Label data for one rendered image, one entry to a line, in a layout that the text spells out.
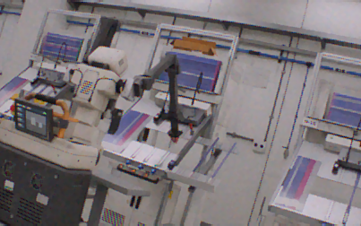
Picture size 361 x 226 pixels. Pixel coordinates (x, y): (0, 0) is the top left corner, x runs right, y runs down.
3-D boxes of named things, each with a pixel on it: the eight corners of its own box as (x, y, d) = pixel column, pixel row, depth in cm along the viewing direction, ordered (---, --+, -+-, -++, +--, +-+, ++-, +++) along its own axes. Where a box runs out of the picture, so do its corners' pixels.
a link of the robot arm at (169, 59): (167, 48, 291) (180, 51, 287) (167, 66, 298) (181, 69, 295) (131, 78, 258) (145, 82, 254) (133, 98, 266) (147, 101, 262)
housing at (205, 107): (208, 123, 352) (206, 109, 344) (156, 109, 373) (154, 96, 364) (211, 117, 357) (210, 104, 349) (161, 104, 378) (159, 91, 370)
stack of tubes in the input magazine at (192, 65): (210, 91, 347) (219, 60, 349) (157, 79, 369) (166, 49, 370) (216, 95, 359) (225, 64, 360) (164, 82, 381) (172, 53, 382)
